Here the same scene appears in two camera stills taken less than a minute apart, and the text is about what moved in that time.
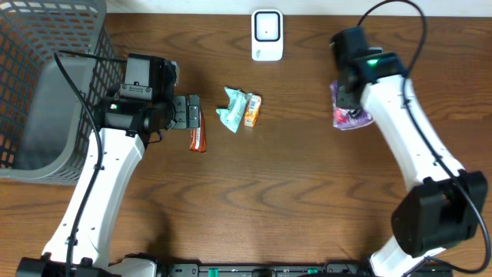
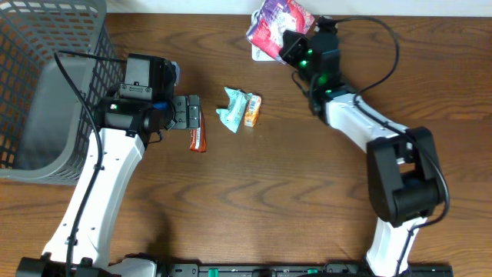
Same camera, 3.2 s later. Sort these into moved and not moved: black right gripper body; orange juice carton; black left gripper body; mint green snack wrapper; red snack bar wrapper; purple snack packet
Moved: purple snack packet; black right gripper body
Not moved: black left gripper body; red snack bar wrapper; orange juice carton; mint green snack wrapper
